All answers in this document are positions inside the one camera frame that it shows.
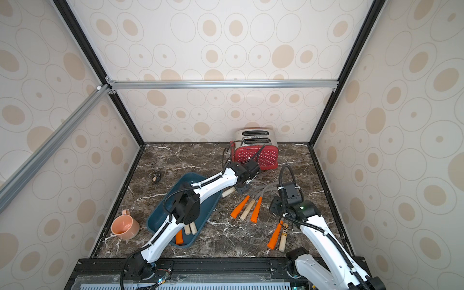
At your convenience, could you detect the black toaster power cord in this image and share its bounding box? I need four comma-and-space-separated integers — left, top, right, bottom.
222, 141, 240, 175

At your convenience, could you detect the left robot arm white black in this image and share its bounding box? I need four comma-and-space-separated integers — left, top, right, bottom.
120, 146, 264, 290

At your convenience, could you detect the orange handle sickle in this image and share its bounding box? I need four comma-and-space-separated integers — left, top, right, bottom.
231, 195, 253, 219
250, 182, 279, 224
267, 221, 283, 250
175, 230, 184, 245

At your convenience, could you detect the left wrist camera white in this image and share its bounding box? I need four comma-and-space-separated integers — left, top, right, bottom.
246, 174, 257, 184

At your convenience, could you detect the horizontal aluminium bar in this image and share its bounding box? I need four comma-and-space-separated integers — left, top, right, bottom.
109, 79, 339, 89

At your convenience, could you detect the pink plastic cup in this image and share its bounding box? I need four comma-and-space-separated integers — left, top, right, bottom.
111, 210, 140, 240

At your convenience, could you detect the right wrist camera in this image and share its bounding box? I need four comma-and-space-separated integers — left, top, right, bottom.
278, 182, 303, 207

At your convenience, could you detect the teal rectangular storage tray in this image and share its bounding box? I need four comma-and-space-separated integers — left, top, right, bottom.
146, 172, 222, 248

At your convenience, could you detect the left diagonal aluminium bar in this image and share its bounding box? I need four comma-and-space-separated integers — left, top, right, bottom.
1, 84, 109, 211

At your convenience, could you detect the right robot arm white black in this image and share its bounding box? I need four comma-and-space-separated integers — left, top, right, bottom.
276, 164, 386, 290

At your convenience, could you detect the small black plug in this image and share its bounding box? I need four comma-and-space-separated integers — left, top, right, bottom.
152, 172, 161, 184

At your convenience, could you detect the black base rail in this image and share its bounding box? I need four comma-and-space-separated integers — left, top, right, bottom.
65, 257, 315, 290

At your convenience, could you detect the red polka dot toaster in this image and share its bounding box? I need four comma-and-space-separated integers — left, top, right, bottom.
230, 128, 279, 170

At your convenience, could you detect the wooden handle sickle labelled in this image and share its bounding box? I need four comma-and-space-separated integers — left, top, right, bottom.
279, 222, 288, 253

